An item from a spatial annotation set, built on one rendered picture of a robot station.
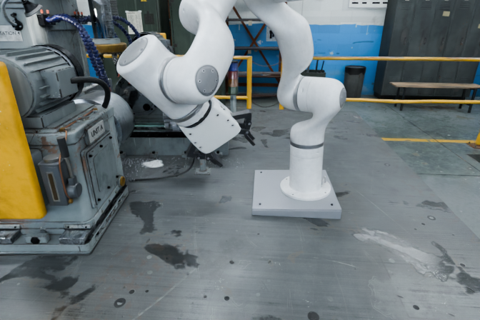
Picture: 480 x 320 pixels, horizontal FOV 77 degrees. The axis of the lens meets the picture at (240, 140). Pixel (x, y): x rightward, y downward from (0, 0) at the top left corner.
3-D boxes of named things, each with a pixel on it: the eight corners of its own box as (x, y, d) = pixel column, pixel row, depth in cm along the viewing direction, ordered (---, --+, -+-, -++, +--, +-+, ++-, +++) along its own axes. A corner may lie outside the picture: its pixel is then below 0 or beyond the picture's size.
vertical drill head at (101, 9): (82, 78, 136) (58, -47, 118) (99, 71, 153) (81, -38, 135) (122, 78, 136) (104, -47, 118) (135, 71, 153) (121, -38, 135)
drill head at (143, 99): (112, 121, 166) (104, 76, 157) (136, 102, 205) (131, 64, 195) (157, 121, 167) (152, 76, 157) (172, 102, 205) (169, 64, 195)
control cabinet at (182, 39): (176, 118, 471) (165, -23, 399) (184, 110, 516) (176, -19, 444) (223, 120, 466) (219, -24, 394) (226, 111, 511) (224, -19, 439)
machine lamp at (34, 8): (-8, 31, 110) (-19, -7, 105) (13, 31, 120) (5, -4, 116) (42, 31, 110) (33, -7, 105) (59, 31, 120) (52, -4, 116)
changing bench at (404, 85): (468, 108, 530) (475, 83, 514) (480, 113, 500) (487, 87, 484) (385, 105, 545) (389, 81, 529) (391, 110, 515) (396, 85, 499)
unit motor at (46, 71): (-18, 221, 79) (-80, 53, 64) (53, 164, 110) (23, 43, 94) (81, 220, 79) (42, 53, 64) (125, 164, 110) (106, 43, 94)
